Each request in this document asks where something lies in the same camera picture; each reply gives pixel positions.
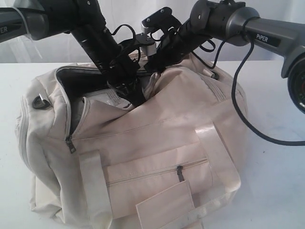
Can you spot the beige duffel bag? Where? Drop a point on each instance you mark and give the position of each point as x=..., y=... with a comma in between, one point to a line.
x=163, y=165

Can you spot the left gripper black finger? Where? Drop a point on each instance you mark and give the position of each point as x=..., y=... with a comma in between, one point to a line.
x=133, y=93

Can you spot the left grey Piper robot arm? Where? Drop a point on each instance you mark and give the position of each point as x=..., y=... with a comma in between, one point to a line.
x=40, y=19

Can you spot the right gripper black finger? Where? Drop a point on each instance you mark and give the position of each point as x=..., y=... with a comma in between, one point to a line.
x=155, y=64

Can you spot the right wrist camera with heatsink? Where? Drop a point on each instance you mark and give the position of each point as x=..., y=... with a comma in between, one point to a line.
x=162, y=19

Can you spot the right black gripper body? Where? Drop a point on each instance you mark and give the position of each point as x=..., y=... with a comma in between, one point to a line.
x=180, y=43

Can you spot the white plastic-wrapped packet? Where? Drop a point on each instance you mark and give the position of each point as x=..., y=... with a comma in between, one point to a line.
x=110, y=97

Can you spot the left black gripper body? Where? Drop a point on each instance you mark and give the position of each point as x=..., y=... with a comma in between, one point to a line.
x=112, y=59

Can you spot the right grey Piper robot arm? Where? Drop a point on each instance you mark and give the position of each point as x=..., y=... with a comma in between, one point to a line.
x=235, y=23

